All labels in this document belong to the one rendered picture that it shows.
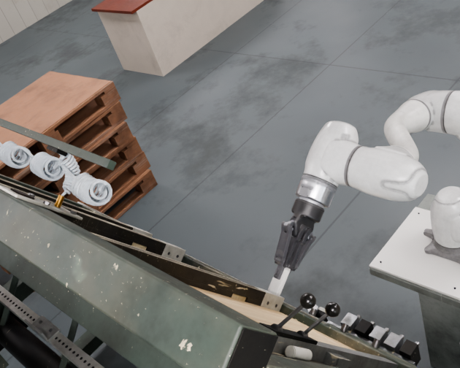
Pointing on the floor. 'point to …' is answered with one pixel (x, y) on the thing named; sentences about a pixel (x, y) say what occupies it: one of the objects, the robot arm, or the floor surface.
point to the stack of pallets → (74, 136)
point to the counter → (166, 29)
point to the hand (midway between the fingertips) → (279, 280)
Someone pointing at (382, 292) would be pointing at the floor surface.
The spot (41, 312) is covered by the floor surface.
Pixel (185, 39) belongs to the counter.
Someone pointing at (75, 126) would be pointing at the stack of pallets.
